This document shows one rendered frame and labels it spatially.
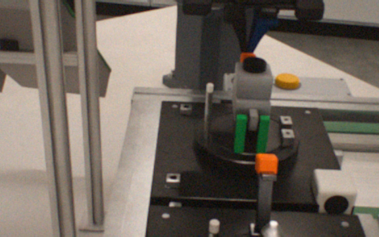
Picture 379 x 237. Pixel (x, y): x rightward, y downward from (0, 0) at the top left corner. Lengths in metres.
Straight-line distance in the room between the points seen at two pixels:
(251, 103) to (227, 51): 0.37
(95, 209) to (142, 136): 0.12
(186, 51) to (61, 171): 0.59
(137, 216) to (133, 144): 0.15
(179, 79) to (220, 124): 0.36
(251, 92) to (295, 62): 0.62
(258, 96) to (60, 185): 0.28
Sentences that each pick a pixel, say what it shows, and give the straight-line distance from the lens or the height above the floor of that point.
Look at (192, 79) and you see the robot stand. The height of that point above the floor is 0.90.
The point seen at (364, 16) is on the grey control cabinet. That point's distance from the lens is 3.88.
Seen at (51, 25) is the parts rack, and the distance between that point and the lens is 0.48.
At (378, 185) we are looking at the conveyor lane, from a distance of 0.85.
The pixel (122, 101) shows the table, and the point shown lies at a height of 0.86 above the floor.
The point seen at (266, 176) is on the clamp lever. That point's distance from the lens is 0.56.
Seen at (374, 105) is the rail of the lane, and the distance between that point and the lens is 0.96.
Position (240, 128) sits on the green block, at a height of 1.03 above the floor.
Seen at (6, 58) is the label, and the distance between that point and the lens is 0.70.
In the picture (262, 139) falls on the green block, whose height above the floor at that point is 1.01.
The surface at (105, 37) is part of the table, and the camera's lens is 1.40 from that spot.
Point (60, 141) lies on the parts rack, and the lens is 0.53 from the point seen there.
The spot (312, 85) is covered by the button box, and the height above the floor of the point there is 0.96.
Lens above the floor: 1.39
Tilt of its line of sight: 30 degrees down
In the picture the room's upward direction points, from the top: 3 degrees clockwise
